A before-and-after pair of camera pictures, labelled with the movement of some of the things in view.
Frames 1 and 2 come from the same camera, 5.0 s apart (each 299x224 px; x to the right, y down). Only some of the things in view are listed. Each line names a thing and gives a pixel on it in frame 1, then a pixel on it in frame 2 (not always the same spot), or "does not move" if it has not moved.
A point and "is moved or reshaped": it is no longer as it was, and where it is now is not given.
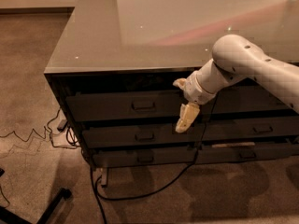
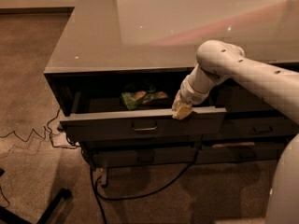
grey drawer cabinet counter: [114, 71] does not move
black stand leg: [8, 217] does not move
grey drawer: [143, 156] does not move
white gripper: [193, 88] -> [191, 94]
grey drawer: [127, 105] is moved or reshaped
